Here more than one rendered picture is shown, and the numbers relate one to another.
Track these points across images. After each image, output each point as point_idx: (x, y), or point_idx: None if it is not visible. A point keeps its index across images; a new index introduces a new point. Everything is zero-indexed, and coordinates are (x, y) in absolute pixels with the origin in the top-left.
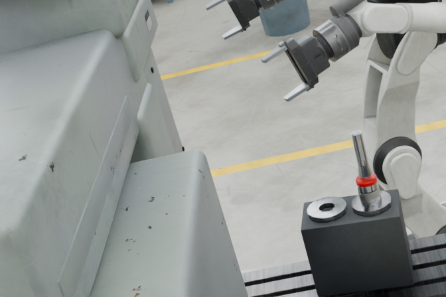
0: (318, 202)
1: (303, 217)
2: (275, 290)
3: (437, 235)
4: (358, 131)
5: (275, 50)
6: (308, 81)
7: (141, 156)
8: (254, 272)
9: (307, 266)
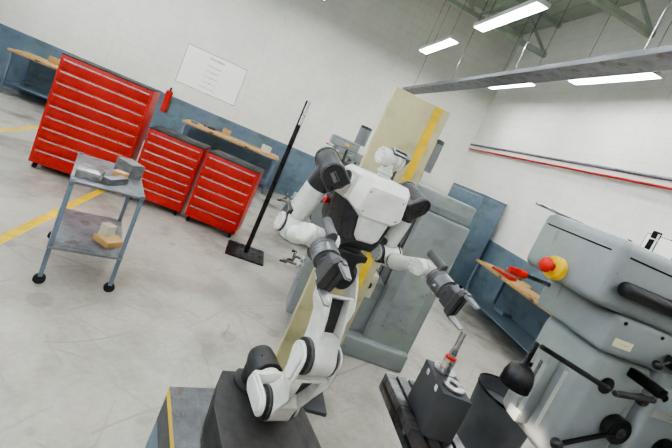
0: (450, 386)
1: (460, 398)
2: None
3: (389, 380)
4: (462, 331)
5: (471, 299)
6: (456, 313)
7: None
8: None
9: (422, 441)
